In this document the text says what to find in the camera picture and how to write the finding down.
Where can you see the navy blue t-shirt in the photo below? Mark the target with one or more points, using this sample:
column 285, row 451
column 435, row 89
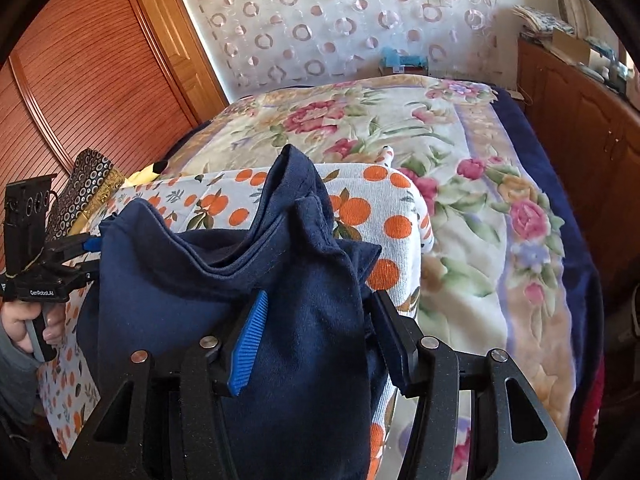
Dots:
column 307, row 409

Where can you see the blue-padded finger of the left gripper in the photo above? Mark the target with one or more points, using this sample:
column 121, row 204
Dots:
column 92, row 244

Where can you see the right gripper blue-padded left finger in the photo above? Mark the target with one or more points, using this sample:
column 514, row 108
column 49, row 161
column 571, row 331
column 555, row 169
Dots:
column 241, row 347

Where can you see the circle-pattern sheer curtain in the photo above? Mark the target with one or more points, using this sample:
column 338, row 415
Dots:
column 261, row 45

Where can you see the orange-print white bedsheet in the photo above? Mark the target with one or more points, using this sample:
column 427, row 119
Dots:
column 163, row 425

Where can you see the wooden sideboard cabinet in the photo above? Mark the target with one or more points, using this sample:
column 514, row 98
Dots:
column 592, row 139

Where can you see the blue toy on headboard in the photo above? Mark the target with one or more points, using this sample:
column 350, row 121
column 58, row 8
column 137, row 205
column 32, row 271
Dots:
column 393, row 63

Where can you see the yellow plush toy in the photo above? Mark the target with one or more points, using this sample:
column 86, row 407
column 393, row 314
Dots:
column 146, row 175

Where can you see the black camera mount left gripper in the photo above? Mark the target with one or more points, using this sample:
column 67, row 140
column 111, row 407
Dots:
column 26, row 205

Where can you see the floral plush blanket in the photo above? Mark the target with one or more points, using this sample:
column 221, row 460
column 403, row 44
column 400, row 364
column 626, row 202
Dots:
column 424, row 168

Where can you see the stack of papers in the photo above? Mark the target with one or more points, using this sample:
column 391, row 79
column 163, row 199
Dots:
column 541, row 23

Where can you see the red cloth beside bed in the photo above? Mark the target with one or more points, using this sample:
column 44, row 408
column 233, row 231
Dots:
column 588, row 424

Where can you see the person's left forearm grey sleeve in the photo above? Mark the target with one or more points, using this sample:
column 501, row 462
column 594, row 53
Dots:
column 18, row 382

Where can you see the black patterned folded cloth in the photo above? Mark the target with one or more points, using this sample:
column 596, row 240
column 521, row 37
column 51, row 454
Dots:
column 89, row 172

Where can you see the cardboard box on cabinet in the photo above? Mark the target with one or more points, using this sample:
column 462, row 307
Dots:
column 569, row 49

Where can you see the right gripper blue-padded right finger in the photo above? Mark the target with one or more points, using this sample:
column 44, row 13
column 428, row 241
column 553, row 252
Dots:
column 398, row 337

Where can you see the navy blue bed cover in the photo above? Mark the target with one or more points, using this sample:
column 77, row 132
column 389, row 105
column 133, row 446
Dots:
column 580, row 278

